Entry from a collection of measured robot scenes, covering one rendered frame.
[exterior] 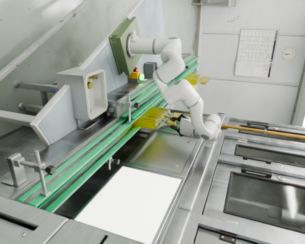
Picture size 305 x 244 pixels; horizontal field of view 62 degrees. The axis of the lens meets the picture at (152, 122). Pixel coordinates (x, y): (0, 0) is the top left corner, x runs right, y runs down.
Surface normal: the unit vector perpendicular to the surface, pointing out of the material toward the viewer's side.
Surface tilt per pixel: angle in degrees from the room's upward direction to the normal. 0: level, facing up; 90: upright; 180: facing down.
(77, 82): 90
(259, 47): 90
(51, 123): 0
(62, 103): 0
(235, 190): 90
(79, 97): 90
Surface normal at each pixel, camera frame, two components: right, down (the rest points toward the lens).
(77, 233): 0.00, -0.92
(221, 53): -0.37, 0.37
